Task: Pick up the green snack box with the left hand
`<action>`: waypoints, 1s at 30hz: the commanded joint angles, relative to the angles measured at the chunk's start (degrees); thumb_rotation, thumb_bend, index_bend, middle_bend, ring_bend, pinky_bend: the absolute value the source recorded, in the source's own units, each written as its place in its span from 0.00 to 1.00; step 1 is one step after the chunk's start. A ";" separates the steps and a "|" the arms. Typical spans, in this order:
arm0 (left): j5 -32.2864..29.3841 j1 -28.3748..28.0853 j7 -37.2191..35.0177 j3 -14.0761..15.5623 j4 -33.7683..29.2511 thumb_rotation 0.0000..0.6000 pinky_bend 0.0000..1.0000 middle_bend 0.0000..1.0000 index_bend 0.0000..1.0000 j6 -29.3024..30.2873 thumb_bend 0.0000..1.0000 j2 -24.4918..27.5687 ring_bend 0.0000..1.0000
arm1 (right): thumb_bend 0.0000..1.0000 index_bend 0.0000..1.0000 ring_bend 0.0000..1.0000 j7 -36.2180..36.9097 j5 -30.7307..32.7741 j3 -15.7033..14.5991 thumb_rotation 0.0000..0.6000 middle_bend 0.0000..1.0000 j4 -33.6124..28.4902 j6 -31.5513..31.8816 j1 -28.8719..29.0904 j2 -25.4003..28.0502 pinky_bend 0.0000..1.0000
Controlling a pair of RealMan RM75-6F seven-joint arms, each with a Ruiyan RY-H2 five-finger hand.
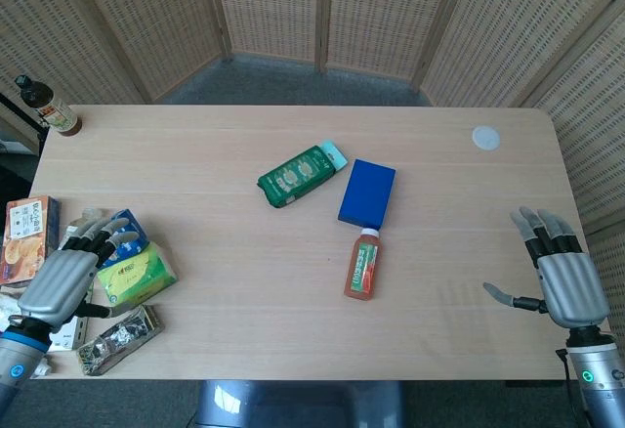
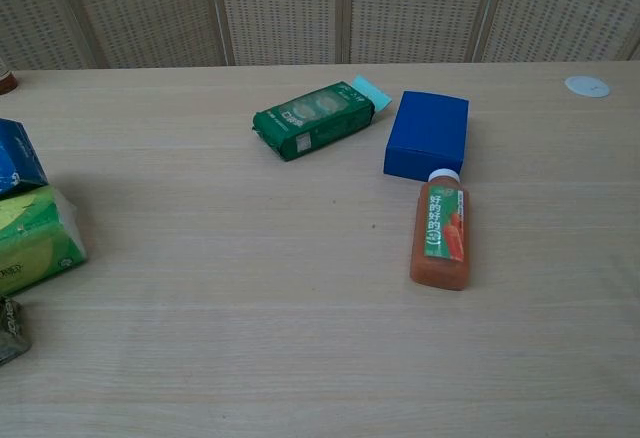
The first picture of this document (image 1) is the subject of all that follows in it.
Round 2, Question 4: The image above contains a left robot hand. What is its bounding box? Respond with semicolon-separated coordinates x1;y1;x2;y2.
17;216;142;336

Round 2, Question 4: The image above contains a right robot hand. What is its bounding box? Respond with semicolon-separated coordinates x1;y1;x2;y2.
482;205;611;329

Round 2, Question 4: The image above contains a green snack packet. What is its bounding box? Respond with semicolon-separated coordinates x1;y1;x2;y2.
257;139;351;209

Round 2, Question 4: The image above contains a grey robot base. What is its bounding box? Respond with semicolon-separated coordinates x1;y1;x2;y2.
194;379;406;428

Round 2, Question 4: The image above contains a white crumpled wrapper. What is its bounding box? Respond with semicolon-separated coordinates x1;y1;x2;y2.
0;293;28;321

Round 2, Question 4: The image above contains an orange snack box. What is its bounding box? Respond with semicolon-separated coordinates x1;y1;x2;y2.
0;195;63;286

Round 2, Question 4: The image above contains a white carton box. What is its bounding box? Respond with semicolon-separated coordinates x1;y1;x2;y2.
48;290;94;352

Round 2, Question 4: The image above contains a beige milk tea bottle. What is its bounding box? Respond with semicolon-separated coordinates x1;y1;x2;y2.
65;207;116;238

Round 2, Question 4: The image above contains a blue cookie pack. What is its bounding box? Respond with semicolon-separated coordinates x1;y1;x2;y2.
109;208;150;266

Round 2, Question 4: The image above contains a green tissue pack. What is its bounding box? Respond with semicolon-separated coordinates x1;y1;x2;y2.
96;240;180;308

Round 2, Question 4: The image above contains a silver foil snack pack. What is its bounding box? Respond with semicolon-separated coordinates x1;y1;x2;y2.
76;304;165;376

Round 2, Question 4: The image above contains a dark sauce bottle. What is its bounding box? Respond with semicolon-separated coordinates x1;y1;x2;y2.
14;74;82;139

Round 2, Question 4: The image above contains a black stand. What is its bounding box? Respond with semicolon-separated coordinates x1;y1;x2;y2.
0;91;48;144

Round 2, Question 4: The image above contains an orange juice bottle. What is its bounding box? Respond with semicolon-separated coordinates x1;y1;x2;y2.
343;226;384;302

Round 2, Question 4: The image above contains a blue box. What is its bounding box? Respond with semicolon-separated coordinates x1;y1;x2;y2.
337;157;397;230

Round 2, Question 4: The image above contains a woven wooden folding screen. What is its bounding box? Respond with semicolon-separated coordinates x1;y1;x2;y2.
0;0;625;273

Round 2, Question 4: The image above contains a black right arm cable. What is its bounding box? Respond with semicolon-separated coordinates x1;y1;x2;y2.
556;348;587;428

